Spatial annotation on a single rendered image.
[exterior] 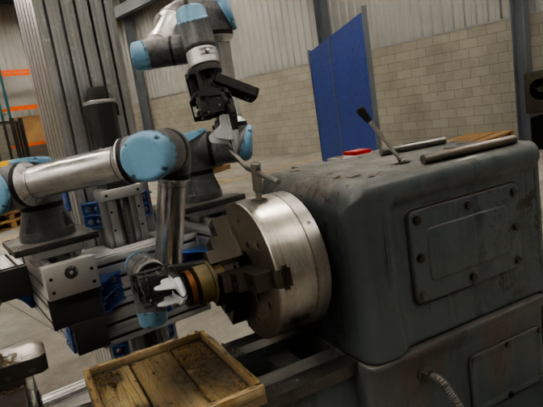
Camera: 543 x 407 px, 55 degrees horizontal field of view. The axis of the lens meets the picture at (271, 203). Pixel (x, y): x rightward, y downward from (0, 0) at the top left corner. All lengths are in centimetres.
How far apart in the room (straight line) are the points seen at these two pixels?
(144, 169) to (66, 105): 62
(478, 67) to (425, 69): 123
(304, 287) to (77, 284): 66
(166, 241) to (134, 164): 28
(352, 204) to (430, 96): 1152
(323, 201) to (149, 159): 41
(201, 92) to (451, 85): 1119
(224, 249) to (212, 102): 34
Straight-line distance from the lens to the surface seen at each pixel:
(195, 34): 129
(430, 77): 1252
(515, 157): 136
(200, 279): 111
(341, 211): 108
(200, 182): 173
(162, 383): 121
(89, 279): 149
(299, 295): 108
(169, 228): 143
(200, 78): 126
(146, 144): 124
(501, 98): 1182
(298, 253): 107
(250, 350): 132
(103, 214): 174
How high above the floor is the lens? 143
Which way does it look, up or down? 10 degrees down
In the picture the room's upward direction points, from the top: 9 degrees counter-clockwise
